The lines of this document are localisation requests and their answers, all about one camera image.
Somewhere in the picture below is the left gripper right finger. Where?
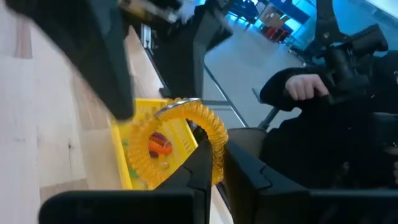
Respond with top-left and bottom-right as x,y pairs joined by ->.
223,140 -> 310,224

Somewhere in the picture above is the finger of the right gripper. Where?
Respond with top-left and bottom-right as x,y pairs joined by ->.
4,0 -> 135,121

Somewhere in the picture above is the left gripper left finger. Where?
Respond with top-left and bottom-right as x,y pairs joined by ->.
154,139 -> 214,224

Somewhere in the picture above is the orange coil wristband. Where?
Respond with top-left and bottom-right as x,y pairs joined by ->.
148,139 -> 174,156

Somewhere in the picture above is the purple striped snack bag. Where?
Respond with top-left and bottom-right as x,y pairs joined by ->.
149,132 -> 167,159

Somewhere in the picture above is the yellow coil wristband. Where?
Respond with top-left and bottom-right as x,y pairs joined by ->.
127,98 -> 229,190

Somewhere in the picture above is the green coil wristband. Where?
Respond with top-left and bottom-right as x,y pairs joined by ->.
123,138 -> 141,180

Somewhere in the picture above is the yellow plastic basket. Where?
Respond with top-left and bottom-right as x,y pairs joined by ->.
109,98 -> 200,190

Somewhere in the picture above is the grey stool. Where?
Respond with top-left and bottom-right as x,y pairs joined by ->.
228,107 -> 280,158

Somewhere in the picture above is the person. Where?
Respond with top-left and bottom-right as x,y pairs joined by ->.
259,49 -> 398,189

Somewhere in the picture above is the person's hand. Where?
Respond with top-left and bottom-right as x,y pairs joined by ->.
284,73 -> 330,102

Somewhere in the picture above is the black table-level camera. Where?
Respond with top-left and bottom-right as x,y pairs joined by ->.
191,119 -> 210,144

